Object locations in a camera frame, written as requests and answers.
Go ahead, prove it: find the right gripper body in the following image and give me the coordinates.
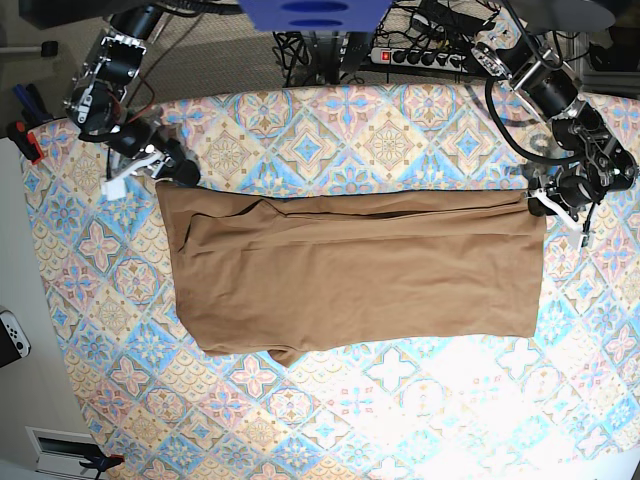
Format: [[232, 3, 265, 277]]
[[154, 138, 201, 186]]

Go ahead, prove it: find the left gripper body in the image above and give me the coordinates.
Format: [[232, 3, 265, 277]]
[[527, 192, 555, 217]]

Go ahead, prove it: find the brown t-shirt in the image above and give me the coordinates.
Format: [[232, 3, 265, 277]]
[[156, 182, 546, 366]]

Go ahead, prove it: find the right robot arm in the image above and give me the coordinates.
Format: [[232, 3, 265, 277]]
[[64, 5, 201, 199]]

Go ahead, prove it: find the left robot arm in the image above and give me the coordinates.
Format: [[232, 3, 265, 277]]
[[471, 1, 638, 220]]

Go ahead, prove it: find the red black clamp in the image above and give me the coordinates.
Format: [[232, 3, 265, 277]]
[[6, 121, 44, 165]]

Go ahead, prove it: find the black caster wheel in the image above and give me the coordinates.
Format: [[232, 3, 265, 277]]
[[41, 41, 59, 58]]

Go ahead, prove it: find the patterned tile tablecloth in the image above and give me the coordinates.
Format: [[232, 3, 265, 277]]
[[22, 84, 639, 479]]

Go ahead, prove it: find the white power strip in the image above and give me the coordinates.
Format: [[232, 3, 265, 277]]
[[369, 47, 468, 73]]

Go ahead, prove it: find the white game controller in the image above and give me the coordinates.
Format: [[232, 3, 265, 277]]
[[0, 310, 31, 367]]

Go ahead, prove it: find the black clamp bottom left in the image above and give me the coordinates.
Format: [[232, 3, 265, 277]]
[[79, 450, 125, 479]]

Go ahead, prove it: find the white vent box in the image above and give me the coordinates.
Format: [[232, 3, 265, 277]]
[[25, 426, 101, 479]]

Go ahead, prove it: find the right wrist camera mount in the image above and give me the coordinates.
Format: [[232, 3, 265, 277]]
[[101, 145, 173, 201]]

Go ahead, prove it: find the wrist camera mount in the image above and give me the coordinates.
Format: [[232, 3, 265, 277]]
[[527, 188, 591, 249], [101, 145, 173, 201]]

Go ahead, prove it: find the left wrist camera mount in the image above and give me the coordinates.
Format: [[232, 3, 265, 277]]
[[527, 188, 591, 249]]

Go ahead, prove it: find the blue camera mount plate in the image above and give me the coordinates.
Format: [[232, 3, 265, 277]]
[[238, 0, 392, 32]]

